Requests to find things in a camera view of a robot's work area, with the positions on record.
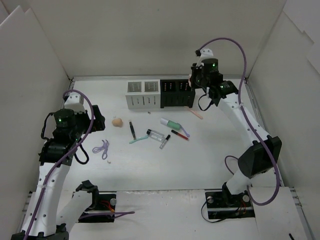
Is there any pink makeup applicator stick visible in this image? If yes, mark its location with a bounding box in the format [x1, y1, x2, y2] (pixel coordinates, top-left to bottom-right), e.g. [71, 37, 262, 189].
[187, 108, 204, 120]

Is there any teal eyebrow razor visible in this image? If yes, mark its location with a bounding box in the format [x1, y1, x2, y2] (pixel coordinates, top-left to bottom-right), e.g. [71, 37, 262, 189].
[129, 135, 149, 144]

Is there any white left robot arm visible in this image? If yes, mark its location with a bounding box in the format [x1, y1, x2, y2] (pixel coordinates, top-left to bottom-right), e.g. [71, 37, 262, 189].
[11, 90, 105, 240]

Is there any black slotted organizer box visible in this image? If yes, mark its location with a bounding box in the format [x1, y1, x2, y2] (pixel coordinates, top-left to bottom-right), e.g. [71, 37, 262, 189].
[160, 79, 196, 109]

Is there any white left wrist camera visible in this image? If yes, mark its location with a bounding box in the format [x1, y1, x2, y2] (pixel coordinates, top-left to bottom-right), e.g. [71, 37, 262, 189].
[64, 92, 86, 114]

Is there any red lip gloss tube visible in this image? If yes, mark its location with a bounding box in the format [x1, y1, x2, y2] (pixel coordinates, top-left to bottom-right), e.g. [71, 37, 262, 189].
[171, 129, 189, 141]

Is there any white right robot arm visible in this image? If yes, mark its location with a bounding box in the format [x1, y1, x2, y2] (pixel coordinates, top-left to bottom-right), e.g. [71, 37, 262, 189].
[190, 56, 282, 206]

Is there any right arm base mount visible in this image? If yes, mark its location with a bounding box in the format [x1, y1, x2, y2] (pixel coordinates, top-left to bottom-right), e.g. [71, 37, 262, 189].
[200, 190, 256, 223]

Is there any black eyeliner pencil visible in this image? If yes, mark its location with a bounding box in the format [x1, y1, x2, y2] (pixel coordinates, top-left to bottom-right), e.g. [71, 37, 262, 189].
[129, 120, 137, 140]

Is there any purple eyebrow razor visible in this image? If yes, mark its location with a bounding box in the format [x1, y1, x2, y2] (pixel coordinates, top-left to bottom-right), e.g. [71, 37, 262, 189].
[179, 124, 190, 138]

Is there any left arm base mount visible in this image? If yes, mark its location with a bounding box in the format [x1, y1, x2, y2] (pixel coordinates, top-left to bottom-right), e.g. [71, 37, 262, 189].
[78, 192, 117, 224]

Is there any white slotted organizer box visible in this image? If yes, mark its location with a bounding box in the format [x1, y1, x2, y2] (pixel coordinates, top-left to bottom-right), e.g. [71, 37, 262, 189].
[125, 79, 161, 110]

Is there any green white tube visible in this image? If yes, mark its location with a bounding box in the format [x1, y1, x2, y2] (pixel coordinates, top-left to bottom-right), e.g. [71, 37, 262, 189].
[160, 118, 182, 131]

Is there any clear bottle black cap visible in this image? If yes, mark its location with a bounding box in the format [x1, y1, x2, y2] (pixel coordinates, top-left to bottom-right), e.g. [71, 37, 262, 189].
[146, 129, 165, 142]

